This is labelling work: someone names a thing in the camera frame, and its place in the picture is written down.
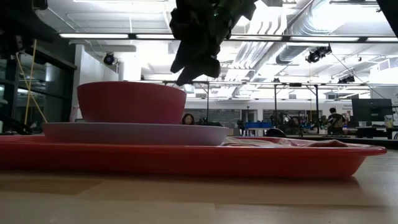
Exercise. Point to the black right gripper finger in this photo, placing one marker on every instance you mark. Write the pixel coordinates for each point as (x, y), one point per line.
(192, 76)
(186, 60)

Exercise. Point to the magenta plastic bowl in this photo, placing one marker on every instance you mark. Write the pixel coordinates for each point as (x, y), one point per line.
(130, 102)

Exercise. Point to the beige cloth napkin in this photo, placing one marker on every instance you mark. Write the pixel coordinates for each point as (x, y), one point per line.
(280, 142)

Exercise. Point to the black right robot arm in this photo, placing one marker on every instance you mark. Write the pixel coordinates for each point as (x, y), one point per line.
(236, 12)

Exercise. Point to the red plastic tray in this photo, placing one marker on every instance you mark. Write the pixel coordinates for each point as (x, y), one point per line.
(186, 161)

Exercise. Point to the person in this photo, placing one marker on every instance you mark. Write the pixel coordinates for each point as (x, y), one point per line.
(188, 119)
(336, 121)

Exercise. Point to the black ceiling spotlight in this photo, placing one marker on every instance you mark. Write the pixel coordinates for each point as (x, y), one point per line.
(317, 54)
(348, 79)
(109, 59)

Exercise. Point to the blue storage bin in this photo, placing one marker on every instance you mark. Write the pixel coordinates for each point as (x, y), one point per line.
(255, 125)

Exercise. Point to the lilac plastic plate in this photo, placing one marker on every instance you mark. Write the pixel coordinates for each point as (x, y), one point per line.
(133, 135)

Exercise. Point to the long ceiling light strip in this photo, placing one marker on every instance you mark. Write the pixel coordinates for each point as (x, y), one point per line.
(93, 36)

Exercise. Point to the dark glass partition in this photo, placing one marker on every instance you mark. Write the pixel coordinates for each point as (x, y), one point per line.
(53, 93)

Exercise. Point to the black computer monitor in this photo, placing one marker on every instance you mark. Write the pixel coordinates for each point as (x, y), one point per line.
(371, 109)

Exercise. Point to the black background desk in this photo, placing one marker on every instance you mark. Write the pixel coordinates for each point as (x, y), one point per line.
(373, 132)

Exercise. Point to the small yellowish container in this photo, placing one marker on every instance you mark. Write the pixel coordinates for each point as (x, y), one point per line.
(388, 122)

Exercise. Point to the silver ceiling ventilation duct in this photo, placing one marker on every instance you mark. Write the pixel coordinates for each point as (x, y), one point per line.
(292, 53)

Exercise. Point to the grey ceiling rail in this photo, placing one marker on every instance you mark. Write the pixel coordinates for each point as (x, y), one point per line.
(357, 2)

